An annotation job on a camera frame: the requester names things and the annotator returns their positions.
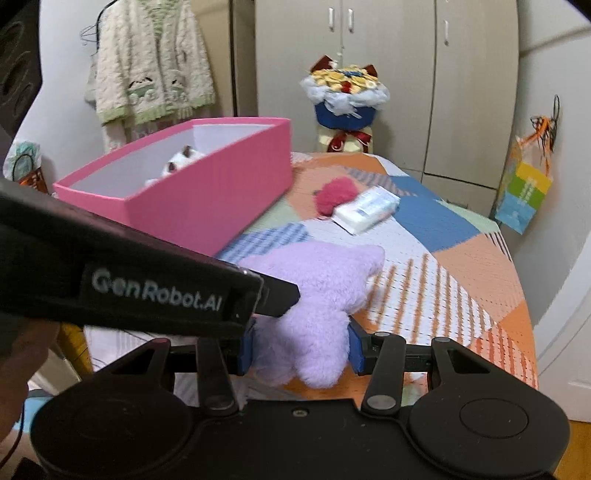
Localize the light blue cloth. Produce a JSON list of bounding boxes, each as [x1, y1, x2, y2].
[[23, 390, 64, 419]]

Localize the blue and white tissue pack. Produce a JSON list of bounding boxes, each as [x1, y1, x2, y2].
[[332, 185, 401, 236]]

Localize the white plush cat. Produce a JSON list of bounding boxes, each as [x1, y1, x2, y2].
[[145, 145, 206, 188]]

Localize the cream knitted cardigan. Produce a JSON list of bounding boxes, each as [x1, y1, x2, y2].
[[83, 0, 217, 129]]

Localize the wire clothes hanger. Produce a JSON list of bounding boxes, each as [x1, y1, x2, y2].
[[79, 0, 117, 47]]

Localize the black cable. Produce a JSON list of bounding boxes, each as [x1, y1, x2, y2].
[[0, 406, 25, 467]]

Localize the pink cardboard box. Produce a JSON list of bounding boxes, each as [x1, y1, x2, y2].
[[52, 117, 294, 257]]

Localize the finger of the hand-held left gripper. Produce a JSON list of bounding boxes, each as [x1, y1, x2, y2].
[[252, 273, 302, 319]]

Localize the purple plush toy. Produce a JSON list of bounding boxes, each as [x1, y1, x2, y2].
[[238, 241, 387, 389]]

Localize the patchwork quilt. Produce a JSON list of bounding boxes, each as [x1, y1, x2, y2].
[[83, 151, 539, 403]]

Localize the beige wardrobe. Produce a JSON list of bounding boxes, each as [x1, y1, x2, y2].
[[253, 0, 520, 217]]

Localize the person's left hand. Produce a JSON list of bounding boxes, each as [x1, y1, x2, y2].
[[0, 319, 63, 437]]

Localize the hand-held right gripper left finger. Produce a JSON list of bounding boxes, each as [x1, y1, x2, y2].
[[104, 318, 258, 415]]

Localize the small patterned bag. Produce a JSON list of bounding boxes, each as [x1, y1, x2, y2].
[[4, 141, 49, 195]]

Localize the flower bouquet in blue wrap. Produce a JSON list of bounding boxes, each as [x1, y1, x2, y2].
[[299, 54, 391, 154]]

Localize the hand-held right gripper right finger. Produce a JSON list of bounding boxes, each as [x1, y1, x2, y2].
[[348, 318, 483, 415]]

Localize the black vertical pole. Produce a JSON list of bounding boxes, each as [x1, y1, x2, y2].
[[228, 0, 242, 118]]

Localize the wall hook with cords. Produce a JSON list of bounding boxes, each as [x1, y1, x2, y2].
[[529, 95, 562, 154]]

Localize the magenta fluffy plush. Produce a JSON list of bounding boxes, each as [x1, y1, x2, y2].
[[312, 176, 363, 220]]

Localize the colourful striped paper bag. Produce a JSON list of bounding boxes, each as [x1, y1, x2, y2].
[[494, 134, 554, 236]]

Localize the white door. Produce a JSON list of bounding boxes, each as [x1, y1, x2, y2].
[[531, 272, 591, 424]]

